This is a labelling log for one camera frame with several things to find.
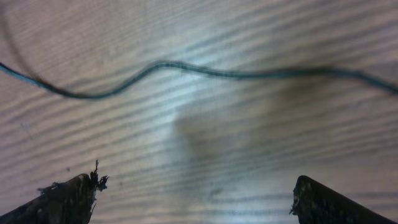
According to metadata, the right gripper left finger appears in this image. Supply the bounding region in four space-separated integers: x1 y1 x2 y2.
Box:
1 162 109 224

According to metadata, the black USB cable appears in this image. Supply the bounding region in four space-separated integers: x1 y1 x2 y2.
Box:
0 60 398 101

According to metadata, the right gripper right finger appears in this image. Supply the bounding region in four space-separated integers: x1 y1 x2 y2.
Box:
290 175 397 224

